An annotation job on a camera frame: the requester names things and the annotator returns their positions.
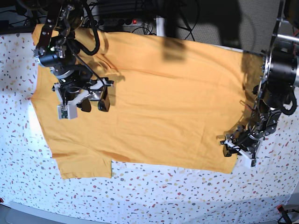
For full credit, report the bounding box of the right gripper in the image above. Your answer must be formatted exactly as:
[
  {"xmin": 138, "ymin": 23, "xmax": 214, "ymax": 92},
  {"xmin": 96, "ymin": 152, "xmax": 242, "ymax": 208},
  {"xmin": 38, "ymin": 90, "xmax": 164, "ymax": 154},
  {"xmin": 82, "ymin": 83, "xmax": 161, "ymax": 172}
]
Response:
[{"xmin": 50, "ymin": 66, "xmax": 110, "ymax": 112}]

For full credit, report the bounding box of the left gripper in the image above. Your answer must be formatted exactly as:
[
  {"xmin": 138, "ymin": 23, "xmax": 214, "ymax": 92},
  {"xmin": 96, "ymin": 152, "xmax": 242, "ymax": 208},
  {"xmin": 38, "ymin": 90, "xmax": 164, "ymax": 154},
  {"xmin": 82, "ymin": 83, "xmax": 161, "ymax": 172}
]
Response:
[{"xmin": 223, "ymin": 126, "xmax": 265, "ymax": 157}]

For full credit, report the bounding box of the yellow T-shirt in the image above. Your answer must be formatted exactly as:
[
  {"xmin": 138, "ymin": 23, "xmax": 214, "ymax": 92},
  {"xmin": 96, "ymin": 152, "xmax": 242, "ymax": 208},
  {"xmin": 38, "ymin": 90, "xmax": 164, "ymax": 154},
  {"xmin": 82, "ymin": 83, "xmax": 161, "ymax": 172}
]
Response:
[{"xmin": 32, "ymin": 32, "xmax": 263, "ymax": 179}]

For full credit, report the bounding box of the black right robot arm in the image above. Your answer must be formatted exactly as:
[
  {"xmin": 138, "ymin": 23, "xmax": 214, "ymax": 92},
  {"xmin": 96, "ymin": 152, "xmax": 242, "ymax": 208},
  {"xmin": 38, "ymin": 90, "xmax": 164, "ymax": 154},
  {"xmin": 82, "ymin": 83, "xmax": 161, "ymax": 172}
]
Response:
[{"xmin": 18, "ymin": 0, "xmax": 114, "ymax": 119}]

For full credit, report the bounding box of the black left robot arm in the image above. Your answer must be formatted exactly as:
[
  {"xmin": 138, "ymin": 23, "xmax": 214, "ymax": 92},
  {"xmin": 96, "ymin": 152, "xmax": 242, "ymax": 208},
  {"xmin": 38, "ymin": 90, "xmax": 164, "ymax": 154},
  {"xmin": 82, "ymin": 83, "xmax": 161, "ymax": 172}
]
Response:
[{"xmin": 220, "ymin": 0, "xmax": 299, "ymax": 160}]

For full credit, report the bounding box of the red black clamp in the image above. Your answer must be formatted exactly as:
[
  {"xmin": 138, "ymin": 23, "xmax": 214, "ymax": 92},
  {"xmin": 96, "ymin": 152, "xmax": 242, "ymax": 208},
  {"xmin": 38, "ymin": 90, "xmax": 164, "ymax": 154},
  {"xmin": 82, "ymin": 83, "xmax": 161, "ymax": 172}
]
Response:
[{"xmin": 277, "ymin": 205, "xmax": 292, "ymax": 224}]

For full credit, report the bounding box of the white power strip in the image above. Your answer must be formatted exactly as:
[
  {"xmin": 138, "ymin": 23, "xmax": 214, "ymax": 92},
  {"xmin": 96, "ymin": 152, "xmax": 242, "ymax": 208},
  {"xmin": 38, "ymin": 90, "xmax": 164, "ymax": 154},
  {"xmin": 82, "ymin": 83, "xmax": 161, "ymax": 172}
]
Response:
[{"xmin": 94, "ymin": 18, "xmax": 142, "ymax": 27}]

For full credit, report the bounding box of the white terrazzo pattern tablecloth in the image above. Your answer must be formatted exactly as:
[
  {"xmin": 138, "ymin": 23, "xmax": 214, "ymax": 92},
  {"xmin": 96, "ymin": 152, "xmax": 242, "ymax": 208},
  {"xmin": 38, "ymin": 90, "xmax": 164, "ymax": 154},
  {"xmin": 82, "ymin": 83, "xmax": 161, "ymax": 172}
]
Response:
[{"xmin": 0, "ymin": 34, "xmax": 299, "ymax": 224}]

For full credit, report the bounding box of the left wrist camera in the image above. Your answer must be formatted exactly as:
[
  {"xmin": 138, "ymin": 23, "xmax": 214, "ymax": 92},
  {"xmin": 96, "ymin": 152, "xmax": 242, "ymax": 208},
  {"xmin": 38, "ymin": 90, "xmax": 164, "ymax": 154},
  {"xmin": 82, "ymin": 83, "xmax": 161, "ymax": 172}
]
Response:
[{"xmin": 243, "ymin": 155, "xmax": 256, "ymax": 168}]

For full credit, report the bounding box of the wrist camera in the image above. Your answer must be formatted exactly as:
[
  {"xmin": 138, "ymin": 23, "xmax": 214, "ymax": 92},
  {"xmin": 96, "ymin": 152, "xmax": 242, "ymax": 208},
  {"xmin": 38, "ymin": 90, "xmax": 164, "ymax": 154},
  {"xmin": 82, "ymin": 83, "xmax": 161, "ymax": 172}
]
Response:
[
  {"xmin": 57, "ymin": 105, "xmax": 78, "ymax": 119},
  {"xmin": 243, "ymin": 155, "xmax": 256, "ymax": 168}
]

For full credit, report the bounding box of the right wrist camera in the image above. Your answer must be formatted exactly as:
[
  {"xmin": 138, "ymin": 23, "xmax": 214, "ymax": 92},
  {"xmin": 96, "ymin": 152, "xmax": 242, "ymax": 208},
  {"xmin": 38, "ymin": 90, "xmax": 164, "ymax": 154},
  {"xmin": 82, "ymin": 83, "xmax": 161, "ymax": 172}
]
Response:
[{"xmin": 57, "ymin": 105, "xmax": 78, "ymax": 119}]

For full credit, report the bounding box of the aluminium frame post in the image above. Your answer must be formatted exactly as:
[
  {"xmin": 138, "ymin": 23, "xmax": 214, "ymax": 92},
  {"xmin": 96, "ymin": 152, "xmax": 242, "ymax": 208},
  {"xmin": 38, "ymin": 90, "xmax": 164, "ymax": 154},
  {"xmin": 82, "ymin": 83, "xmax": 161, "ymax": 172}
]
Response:
[{"xmin": 156, "ymin": 16, "xmax": 166, "ymax": 37}]

